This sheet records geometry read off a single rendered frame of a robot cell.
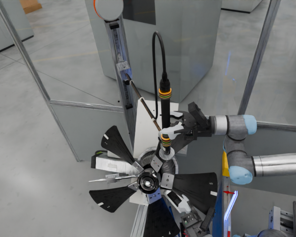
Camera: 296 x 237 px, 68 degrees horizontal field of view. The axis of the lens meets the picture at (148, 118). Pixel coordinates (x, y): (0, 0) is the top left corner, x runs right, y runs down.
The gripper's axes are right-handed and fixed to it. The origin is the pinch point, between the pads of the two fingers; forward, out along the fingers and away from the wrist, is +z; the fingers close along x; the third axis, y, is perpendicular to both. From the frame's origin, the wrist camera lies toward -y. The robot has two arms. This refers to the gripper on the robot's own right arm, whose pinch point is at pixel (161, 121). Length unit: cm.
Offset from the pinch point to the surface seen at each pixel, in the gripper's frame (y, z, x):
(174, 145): 27.9, -5.4, 10.1
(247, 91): 34, -56, 61
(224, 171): 60, -37, 15
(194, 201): 47, -15, -11
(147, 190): 45.5, 9.0, -5.8
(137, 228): 156, 29, 12
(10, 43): 155, 376, 420
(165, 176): 45.0, -0.3, 2.3
